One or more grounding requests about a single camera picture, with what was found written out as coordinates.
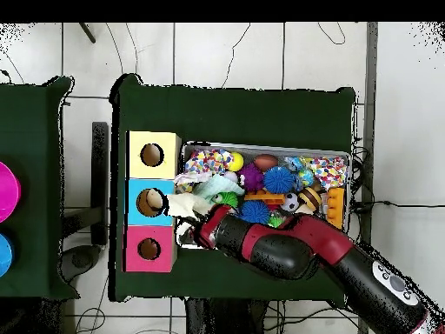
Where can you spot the blue spiky ball with eyes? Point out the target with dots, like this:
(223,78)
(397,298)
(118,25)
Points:
(278,180)

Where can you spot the wooden box with three holes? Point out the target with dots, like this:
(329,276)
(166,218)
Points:
(167,170)

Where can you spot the cream waffle cloth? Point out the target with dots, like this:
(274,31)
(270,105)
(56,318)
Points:
(186,205)

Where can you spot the green spiky ball with eyes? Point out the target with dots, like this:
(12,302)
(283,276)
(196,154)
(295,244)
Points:
(227,200)

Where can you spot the small soccer ball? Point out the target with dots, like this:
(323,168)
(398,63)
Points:
(290,202)

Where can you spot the grey round floor base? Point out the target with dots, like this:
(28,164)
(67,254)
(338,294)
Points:
(81,259)

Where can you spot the blue round bowl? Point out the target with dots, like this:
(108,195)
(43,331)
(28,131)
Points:
(5,255)

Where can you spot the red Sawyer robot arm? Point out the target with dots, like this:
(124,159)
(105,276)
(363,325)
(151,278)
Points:
(313,243)

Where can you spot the dark green table cloth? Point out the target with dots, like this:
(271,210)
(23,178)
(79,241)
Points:
(236,114)
(31,111)

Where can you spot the purple spiky toy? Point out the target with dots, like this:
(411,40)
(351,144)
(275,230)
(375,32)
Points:
(251,177)

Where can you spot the brown toy football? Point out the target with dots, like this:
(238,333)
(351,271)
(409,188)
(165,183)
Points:
(266,161)

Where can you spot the beige rounded object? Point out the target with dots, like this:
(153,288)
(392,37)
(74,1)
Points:
(154,200)

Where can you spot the shallow silver mesh bin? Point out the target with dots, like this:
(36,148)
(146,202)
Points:
(333,153)

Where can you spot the mint waffle cloth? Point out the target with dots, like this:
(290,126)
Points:
(219,186)

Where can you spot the pink round bowl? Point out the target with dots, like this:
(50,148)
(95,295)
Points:
(7,191)

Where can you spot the yellow ball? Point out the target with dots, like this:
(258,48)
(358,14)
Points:
(237,161)

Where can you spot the black stand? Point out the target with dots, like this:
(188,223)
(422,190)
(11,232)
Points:
(100,174)

